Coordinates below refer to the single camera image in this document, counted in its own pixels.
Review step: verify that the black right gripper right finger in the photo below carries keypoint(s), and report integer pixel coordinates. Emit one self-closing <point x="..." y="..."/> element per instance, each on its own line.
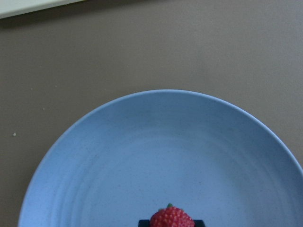
<point x="198" y="223"/>

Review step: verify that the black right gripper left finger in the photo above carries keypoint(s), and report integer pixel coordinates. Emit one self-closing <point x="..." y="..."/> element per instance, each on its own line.
<point x="144" y="223"/>

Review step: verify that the red strawberry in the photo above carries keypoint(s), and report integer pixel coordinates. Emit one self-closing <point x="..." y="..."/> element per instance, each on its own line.
<point x="171" y="216"/>

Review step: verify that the blue plate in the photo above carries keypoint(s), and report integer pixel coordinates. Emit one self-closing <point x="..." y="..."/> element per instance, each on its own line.
<point x="134" y="155"/>

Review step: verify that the cream rabbit tray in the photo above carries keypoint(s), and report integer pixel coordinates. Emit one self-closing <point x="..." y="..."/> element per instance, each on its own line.
<point x="9" y="8"/>

